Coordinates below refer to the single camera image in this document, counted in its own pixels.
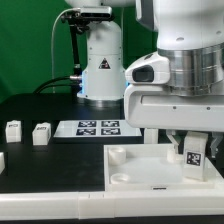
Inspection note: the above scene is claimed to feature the grey cable to camera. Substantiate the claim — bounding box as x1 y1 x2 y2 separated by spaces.
50 7 81 94

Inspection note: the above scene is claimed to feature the white sheet with AprilTags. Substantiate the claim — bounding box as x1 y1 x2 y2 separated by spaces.
54 120 141 138

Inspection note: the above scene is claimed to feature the black camera on stand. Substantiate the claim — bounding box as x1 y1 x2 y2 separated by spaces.
61 6 113 22

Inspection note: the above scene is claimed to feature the black cable bundle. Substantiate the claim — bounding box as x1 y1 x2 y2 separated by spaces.
33 75 83 94

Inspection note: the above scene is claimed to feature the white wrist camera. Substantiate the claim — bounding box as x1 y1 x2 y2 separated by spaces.
125 52 171 85

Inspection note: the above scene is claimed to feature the white obstacle fence bar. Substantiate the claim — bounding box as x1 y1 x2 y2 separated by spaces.
0 189 224 221

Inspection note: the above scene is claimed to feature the white square tabletop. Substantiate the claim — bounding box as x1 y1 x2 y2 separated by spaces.
104 144 224 191

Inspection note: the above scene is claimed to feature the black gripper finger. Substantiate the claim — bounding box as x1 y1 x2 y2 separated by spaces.
210 132 223 158
166 130 182 154

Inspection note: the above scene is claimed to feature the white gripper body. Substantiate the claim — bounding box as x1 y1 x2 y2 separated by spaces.
124 84 224 132

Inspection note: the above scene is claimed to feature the white part at left edge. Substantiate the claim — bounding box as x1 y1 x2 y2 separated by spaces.
0 152 5 174

